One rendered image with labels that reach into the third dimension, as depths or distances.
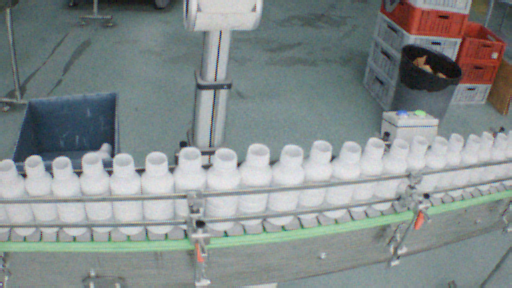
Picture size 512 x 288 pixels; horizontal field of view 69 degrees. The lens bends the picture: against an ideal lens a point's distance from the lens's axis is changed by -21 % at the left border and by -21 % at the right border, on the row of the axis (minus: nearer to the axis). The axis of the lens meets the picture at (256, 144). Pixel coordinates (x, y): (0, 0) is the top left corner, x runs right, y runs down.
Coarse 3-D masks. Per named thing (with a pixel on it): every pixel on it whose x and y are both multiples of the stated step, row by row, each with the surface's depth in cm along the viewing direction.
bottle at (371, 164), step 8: (368, 144) 87; (376, 144) 89; (368, 152) 87; (376, 152) 86; (360, 160) 89; (368, 160) 88; (376, 160) 87; (360, 168) 88; (368, 168) 87; (376, 168) 87; (360, 176) 89; (368, 176) 88; (360, 184) 90; (368, 184) 90; (376, 184) 91; (360, 192) 91; (368, 192) 91; (352, 200) 93; (360, 200) 92; (352, 208) 94; (360, 208) 94
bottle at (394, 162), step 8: (392, 144) 89; (400, 144) 90; (392, 152) 88; (400, 152) 87; (384, 160) 90; (392, 160) 89; (400, 160) 88; (384, 168) 90; (392, 168) 88; (400, 168) 88; (384, 184) 91; (392, 184) 91; (376, 192) 94; (384, 192) 92; (392, 192) 92; (376, 208) 95; (384, 208) 95
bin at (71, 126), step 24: (72, 96) 125; (96, 96) 127; (24, 120) 114; (48, 120) 127; (72, 120) 130; (96, 120) 133; (24, 144) 113; (48, 144) 133; (72, 144) 135; (96, 144) 138; (24, 168) 99; (48, 168) 102; (72, 168) 104
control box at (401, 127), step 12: (384, 120) 109; (396, 120) 104; (408, 120) 104; (420, 120) 105; (432, 120) 106; (396, 132) 104; (408, 132) 105; (420, 132) 106; (432, 132) 107; (408, 144) 106
